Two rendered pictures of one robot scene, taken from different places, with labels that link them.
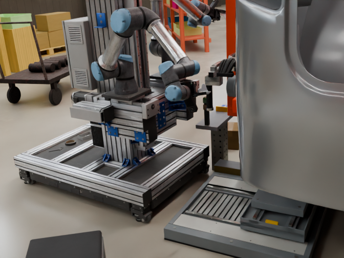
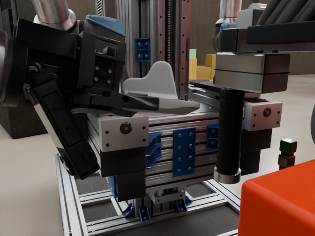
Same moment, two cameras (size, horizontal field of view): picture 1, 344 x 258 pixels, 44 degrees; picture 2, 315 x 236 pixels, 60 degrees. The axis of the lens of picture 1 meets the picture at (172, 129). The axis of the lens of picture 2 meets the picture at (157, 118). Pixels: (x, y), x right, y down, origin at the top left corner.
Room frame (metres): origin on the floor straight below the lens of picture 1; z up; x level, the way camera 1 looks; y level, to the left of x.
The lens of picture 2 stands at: (1.91, -0.35, 0.96)
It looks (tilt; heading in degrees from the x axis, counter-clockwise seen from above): 14 degrees down; 33
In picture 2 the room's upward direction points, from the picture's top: straight up
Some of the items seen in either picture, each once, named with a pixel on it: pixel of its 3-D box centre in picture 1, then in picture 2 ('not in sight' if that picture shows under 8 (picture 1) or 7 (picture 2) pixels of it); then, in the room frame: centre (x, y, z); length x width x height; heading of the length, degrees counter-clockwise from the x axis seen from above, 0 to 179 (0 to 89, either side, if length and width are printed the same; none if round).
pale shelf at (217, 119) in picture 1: (217, 118); not in sight; (3.04, -0.35, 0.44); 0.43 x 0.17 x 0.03; 151
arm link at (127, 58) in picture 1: (123, 65); (103, 38); (2.57, 0.27, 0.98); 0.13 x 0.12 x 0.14; 128
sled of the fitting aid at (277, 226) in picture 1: (282, 207); not in sight; (2.22, -0.63, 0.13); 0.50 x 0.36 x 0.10; 151
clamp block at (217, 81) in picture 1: (213, 80); (249, 69); (2.31, -0.25, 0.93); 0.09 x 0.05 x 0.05; 61
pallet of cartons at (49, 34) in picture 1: (38, 34); (205, 69); (8.98, 2.63, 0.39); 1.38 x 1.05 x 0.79; 147
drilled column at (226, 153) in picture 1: (219, 144); not in sight; (3.07, -0.36, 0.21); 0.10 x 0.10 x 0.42; 61
